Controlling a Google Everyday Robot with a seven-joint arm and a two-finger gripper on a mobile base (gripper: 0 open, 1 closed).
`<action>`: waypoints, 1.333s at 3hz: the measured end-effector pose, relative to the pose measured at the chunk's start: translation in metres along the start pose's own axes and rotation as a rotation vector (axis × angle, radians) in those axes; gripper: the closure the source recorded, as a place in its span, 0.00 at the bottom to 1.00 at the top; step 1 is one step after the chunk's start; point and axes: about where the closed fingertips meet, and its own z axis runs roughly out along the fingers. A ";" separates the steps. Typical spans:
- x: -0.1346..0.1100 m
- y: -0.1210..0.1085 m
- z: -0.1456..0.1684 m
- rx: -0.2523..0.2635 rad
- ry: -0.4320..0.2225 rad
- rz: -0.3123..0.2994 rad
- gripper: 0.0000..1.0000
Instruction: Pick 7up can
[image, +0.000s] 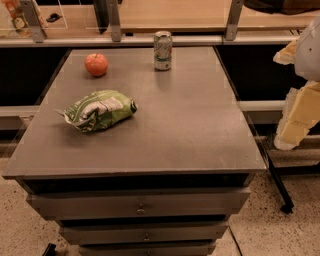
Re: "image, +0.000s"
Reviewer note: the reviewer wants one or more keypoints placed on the grey metal post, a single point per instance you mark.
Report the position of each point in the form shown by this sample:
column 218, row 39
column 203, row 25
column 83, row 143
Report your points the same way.
column 114, row 19
column 233, row 19
column 30, row 11

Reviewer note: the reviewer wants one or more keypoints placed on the grey metal post middle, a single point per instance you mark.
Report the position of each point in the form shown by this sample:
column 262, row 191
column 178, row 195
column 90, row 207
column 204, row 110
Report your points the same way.
column 114, row 19

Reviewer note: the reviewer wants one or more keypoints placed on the middle drawer with handle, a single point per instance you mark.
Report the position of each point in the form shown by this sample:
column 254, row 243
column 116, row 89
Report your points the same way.
column 148, row 232

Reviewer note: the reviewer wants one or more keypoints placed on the red apple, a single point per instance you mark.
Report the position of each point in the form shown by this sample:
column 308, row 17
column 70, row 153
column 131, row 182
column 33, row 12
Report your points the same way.
column 96, row 64

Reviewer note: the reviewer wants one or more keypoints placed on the grey metal post right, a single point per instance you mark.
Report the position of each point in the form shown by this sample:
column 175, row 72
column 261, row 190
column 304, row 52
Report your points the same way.
column 233, row 19

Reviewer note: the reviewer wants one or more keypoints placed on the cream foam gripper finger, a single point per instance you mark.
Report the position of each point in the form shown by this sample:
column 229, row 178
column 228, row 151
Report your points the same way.
column 286, row 55
column 300, row 113

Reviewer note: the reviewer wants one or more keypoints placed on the colourful snack package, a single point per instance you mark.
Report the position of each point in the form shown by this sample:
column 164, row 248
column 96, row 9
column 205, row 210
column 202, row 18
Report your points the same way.
column 13, row 23

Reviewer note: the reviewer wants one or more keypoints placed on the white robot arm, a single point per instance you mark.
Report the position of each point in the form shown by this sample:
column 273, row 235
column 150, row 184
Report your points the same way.
column 307, row 55

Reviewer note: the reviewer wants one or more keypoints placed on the small black object on counter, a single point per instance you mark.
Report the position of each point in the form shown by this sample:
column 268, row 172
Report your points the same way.
column 53, row 17

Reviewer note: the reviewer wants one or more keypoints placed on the black object on floor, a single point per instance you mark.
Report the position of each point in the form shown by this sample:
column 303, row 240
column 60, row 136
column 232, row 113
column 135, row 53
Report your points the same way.
column 50, row 250

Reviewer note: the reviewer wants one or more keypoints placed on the green chip bag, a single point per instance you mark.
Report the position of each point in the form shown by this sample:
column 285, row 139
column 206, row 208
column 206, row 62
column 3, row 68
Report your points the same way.
column 99, row 111

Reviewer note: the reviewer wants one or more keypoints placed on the bottom drawer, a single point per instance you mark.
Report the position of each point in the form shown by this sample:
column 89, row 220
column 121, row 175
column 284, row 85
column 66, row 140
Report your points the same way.
column 182, row 248

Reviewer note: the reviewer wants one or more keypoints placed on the grey metal post left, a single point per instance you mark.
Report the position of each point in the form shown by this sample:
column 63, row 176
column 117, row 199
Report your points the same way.
column 30, row 11

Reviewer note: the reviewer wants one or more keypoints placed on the drawer with handle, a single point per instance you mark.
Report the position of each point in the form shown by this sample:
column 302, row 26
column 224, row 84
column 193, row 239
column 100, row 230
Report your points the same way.
column 131, row 204
column 148, row 232

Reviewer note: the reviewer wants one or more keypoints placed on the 7up soda can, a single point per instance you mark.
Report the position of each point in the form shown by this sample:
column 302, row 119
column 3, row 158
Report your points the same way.
column 162, row 50

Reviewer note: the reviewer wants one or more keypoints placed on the grey drawer cabinet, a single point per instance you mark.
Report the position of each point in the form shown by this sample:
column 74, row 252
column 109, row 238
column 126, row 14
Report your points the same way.
column 188, row 133

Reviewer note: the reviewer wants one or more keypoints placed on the top drawer with handle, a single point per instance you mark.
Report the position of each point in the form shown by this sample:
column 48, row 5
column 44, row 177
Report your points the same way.
column 131, row 204

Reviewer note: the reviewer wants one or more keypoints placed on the black metal leg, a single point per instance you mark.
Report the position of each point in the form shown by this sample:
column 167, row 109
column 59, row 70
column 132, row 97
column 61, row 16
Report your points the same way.
column 288, row 205

